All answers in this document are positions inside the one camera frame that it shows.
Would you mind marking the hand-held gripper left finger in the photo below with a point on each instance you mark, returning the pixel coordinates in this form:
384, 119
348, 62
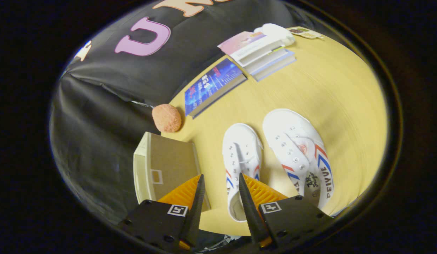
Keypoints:
197, 211

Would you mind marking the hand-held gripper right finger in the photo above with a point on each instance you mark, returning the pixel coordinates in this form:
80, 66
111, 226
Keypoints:
252, 215

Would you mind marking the beige fabric storage box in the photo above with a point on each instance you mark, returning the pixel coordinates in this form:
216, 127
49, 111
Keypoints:
169, 158

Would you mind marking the white canvas shoe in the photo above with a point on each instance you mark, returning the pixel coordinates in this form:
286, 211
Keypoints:
239, 151
289, 134

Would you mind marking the orange sponge ball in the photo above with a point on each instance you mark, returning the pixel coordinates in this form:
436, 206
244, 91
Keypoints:
166, 118

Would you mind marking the blue cover book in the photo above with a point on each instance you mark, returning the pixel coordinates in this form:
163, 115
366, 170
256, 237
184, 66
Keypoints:
211, 84

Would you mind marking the grey-blue cover book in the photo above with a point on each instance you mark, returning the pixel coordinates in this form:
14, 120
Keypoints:
276, 68

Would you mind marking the white cover book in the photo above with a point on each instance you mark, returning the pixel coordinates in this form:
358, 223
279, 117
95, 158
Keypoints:
266, 60

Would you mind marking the pink cover book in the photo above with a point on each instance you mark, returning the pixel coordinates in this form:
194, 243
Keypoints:
239, 42

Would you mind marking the white fluffy ball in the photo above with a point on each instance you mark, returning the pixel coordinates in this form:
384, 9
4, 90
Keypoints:
275, 31

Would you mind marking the green and white card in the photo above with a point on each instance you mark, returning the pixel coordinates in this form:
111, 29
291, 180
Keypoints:
305, 32

